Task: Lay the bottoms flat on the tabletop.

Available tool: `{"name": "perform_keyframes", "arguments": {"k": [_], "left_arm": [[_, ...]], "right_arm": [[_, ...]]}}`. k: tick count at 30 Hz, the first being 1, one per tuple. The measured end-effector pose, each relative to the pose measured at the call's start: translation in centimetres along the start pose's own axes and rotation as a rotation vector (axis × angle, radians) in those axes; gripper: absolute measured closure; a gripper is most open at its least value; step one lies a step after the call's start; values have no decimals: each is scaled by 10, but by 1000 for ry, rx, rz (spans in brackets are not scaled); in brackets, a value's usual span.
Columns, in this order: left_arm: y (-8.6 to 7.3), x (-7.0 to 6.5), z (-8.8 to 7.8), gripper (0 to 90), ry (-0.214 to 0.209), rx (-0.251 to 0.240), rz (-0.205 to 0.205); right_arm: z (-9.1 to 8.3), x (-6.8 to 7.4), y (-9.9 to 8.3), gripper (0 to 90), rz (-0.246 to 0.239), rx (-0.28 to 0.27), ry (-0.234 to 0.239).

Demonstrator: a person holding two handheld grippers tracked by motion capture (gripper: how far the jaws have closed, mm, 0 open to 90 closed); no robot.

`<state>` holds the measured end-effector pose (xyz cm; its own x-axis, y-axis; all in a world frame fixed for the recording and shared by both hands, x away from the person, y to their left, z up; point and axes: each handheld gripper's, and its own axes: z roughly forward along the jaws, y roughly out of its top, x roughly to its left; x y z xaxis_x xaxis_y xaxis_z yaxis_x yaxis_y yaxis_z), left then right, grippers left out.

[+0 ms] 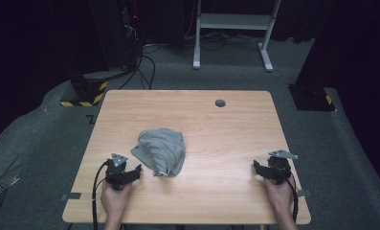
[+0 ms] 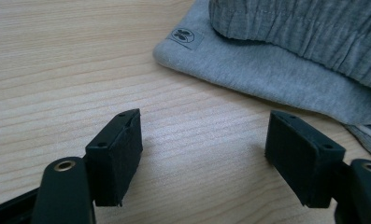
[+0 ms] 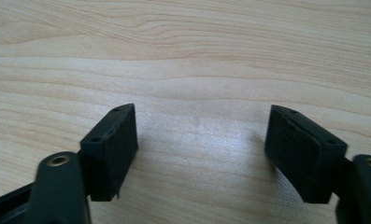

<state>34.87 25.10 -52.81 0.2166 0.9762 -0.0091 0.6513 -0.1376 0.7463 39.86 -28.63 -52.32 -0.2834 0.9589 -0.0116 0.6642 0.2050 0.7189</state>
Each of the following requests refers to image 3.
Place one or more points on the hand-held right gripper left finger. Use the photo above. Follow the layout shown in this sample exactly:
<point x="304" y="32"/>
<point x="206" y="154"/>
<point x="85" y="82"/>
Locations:
<point x="111" y="155"/>

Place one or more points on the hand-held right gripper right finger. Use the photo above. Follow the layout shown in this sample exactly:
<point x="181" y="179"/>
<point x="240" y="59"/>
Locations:
<point x="301" y="155"/>

